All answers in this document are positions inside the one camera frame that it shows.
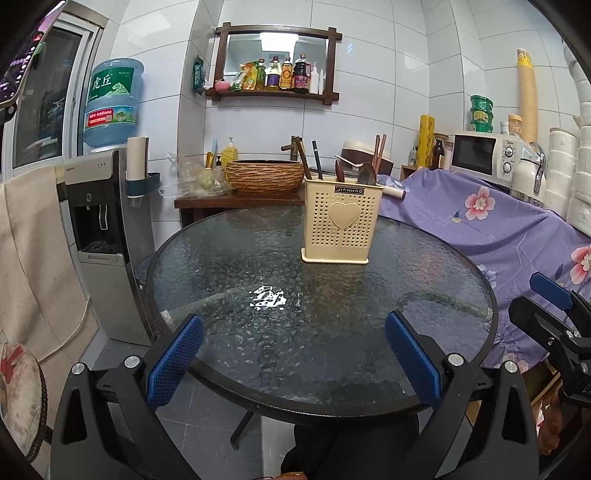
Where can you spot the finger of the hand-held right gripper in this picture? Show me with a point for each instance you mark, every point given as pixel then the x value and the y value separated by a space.
pixel 538 318
pixel 551 290

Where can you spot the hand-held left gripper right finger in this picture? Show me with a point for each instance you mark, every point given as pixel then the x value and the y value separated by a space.
pixel 413 360

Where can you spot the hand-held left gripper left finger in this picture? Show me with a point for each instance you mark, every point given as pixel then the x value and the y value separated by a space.
pixel 176 357

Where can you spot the cream perforated utensil holder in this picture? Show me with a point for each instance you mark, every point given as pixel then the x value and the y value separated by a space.
pixel 344 240

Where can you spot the purple floral cloth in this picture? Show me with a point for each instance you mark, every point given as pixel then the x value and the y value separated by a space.
pixel 485 240

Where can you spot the black table leg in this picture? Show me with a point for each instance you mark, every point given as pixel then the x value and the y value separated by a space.
pixel 243 430

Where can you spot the dark cloth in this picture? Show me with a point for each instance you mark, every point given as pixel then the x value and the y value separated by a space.
pixel 351 452

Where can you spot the white microwave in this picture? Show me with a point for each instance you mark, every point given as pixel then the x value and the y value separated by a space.
pixel 471 154

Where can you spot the printed cushion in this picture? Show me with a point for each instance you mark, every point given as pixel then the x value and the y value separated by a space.
pixel 18 392

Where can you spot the wooden washstand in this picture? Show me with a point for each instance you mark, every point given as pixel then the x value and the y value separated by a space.
pixel 231 203

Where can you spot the grey water dispenser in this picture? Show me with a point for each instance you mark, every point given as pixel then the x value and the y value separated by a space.
pixel 101 207

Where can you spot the jar with cream lid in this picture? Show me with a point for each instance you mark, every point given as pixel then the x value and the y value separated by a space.
pixel 515 127

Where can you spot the beige cloth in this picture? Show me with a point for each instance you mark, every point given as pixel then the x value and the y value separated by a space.
pixel 37 254

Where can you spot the clear plastic bag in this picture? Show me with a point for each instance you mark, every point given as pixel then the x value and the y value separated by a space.
pixel 194 182

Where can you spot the brown glass bottle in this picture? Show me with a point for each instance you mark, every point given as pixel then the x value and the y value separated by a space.
pixel 437 154

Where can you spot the small white bottle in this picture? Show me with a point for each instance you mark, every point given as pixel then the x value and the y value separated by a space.
pixel 413 157

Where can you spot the yellow roll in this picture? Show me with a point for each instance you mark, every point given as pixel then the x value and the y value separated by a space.
pixel 427 143

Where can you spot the tall cream rolled mat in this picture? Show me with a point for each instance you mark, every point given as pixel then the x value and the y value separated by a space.
pixel 527 97

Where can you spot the woven pattern sink basin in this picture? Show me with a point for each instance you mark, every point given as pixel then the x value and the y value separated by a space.
pixel 263 177

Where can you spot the white paper cup tube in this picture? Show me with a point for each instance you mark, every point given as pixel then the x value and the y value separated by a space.
pixel 136 161

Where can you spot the yellow soap dispenser bottle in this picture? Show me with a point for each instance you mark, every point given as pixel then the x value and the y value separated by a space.
pixel 230 156

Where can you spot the blue toothbrush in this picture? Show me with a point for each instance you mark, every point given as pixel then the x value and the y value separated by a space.
pixel 214 150

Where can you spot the brown and white rice cooker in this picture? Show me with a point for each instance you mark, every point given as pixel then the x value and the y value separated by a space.
pixel 353 148

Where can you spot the brass faucet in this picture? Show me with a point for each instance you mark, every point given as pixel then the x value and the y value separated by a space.
pixel 293 147

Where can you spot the blue water jug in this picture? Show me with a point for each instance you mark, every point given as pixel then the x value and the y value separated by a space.
pixel 113 101

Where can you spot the window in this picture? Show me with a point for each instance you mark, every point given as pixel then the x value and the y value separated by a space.
pixel 46 115

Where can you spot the green hanging packet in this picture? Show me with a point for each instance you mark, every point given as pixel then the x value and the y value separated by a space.
pixel 199 76

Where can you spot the yellow green packet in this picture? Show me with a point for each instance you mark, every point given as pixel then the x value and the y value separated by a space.
pixel 244 77

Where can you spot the green bottle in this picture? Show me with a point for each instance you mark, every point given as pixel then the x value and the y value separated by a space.
pixel 261 76

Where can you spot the white squeeze bottle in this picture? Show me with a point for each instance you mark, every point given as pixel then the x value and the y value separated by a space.
pixel 315 81

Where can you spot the black phone holder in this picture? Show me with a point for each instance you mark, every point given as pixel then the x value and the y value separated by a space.
pixel 8 112

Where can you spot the large dark sauce bottle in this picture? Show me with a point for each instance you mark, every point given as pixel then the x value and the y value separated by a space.
pixel 301 76

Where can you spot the smartphone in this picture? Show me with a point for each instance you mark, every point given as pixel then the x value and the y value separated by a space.
pixel 18 69

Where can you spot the wooden framed mirror shelf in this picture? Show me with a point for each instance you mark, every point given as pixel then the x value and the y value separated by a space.
pixel 277 28

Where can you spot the teal wall holder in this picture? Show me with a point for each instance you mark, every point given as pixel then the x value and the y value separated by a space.
pixel 154 182

